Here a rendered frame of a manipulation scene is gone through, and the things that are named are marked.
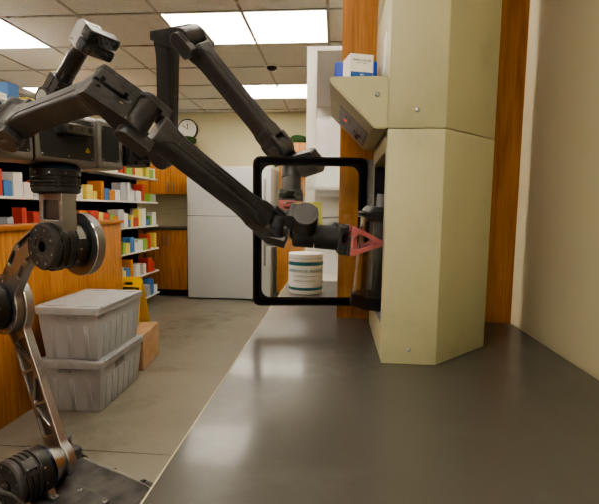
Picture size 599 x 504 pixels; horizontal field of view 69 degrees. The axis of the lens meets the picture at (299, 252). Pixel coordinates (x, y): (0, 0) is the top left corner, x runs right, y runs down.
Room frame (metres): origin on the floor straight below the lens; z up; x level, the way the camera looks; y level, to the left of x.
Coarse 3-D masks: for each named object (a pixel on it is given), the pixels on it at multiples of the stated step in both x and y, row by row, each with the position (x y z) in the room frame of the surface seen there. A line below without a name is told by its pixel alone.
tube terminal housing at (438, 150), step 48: (432, 0) 0.86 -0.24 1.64; (480, 0) 0.93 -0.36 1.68; (432, 48) 0.86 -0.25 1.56; (480, 48) 0.93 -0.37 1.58; (432, 96) 0.86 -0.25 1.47; (480, 96) 0.94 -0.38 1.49; (384, 144) 0.92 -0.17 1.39; (432, 144) 0.86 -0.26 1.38; (480, 144) 0.94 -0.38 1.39; (384, 192) 0.89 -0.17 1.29; (432, 192) 0.86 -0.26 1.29; (480, 192) 0.95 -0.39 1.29; (384, 240) 0.87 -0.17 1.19; (432, 240) 0.86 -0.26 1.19; (480, 240) 0.96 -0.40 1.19; (384, 288) 0.87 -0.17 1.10; (432, 288) 0.86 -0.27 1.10; (480, 288) 0.97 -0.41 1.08; (384, 336) 0.87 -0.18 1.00; (432, 336) 0.86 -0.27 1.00; (480, 336) 0.97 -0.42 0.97
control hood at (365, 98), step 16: (336, 80) 0.87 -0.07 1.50; (352, 80) 0.87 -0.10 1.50; (368, 80) 0.87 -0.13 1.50; (384, 80) 0.87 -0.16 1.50; (336, 96) 0.93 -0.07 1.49; (352, 96) 0.87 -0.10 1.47; (368, 96) 0.87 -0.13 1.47; (384, 96) 0.87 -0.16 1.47; (336, 112) 1.08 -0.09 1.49; (352, 112) 0.93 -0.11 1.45; (368, 112) 0.87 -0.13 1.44; (384, 112) 0.87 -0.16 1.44; (368, 128) 0.92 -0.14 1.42; (384, 128) 0.87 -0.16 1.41; (368, 144) 1.08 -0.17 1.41
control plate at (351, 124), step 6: (342, 108) 0.97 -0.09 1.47; (342, 114) 1.03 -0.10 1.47; (348, 114) 0.97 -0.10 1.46; (342, 120) 1.09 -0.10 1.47; (348, 120) 1.03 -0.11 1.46; (354, 120) 0.97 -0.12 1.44; (348, 126) 1.09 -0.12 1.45; (354, 126) 1.02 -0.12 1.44; (360, 126) 0.97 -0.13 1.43; (360, 132) 1.02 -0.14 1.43; (366, 132) 0.97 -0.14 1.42; (360, 138) 1.08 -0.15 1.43; (360, 144) 1.15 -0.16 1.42
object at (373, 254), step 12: (360, 216) 1.01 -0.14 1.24; (360, 228) 1.03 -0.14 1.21; (372, 228) 0.99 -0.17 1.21; (360, 240) 1.02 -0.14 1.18; (372, 240) 0.99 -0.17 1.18; (372, 252) 0.99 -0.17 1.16; (360, 264) 1.01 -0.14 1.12; (372, 264) 0.99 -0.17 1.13; (360, 276) 1.01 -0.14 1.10; (372, 276) 0.99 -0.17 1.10; (360, 288) 1.01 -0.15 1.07; (372, 288) 0.99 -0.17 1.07
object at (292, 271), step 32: (288, 192) 1.16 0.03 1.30; (320, 192) 1.17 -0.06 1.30; (352, 192) 1.17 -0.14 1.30; (320, 224) 1.17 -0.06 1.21; (352, 224) 1.17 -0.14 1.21; (288, 256) 1.16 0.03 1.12; (320, 256) 1.17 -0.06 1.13; (352, 256) 1.17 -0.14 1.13; (288, 288) 1.16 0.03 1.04; (320, 288) 1.17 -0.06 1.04
